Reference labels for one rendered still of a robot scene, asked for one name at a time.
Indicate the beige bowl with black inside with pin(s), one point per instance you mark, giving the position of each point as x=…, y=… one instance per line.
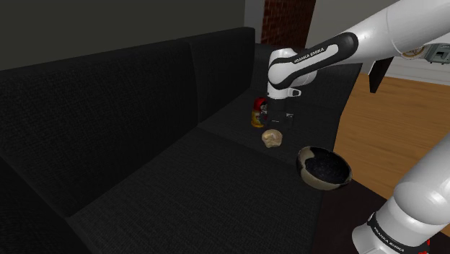
x=325, y=168

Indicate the black fabric sofa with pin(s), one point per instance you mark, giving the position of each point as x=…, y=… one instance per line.
x=140, y=147

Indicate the red and yellow figure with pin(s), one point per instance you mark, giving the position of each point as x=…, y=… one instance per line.
x=257, y=116

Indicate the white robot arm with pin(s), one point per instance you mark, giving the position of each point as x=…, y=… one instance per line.
x=404, y=28

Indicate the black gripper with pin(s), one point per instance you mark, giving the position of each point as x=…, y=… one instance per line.
x=278, y=112

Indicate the beige lumpy bread roll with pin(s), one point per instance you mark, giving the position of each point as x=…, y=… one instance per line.
x=271, y=138

